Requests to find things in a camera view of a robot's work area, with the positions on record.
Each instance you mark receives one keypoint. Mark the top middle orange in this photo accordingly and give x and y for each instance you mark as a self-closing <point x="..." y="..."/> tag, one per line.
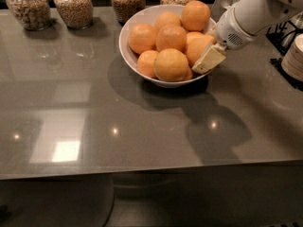
<point x="167" y="18"/>

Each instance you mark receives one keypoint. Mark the small orange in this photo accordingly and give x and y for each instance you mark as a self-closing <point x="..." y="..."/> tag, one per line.
<point x="145" y="63"/>
<point x="194" y="38"/>

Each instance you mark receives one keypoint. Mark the white ceramic bowl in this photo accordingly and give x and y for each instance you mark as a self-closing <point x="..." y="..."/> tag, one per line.
<point x="148" y="16"/>

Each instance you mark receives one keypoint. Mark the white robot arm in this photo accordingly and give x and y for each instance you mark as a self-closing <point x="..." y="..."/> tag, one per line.
<point x="241" y="24"/>

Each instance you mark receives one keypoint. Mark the black wire rack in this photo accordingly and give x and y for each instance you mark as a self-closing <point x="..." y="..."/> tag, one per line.
<point x="281" y="37"/>

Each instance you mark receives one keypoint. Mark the glass jar of brown beans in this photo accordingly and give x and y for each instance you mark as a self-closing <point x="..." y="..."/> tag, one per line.
<point x="125" y="9"/>

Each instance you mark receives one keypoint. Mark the top right orange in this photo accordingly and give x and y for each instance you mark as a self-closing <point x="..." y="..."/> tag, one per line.
<point x="195" y="15"/>

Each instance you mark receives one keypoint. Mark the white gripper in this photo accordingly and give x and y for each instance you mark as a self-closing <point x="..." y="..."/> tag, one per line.
<point x="232" y="28"/>

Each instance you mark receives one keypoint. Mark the front left small orange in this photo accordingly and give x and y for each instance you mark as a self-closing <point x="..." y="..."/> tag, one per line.
<point x="145" y="63"/>

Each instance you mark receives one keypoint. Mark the stack of white plates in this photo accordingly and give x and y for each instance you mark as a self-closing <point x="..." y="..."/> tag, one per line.
<point x="292" y="62"/>

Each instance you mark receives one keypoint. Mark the glass jar of nuts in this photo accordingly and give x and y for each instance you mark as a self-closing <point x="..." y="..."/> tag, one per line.
<point x="31" y="14"/>

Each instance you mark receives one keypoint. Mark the glass jar of grains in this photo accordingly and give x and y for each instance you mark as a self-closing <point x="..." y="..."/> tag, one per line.
<point x="76" y="14"/>

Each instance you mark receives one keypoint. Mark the centre orange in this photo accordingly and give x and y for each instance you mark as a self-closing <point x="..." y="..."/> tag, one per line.
<point x="171" y="36"/>

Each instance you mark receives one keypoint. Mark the large orange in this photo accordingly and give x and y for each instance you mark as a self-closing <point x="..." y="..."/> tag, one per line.
<point x="170" y="65"/>
<point x="194" y="52"/>

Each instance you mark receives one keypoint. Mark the small orange behind right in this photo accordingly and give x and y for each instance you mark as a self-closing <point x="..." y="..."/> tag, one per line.
<point x="194" y="38"/>

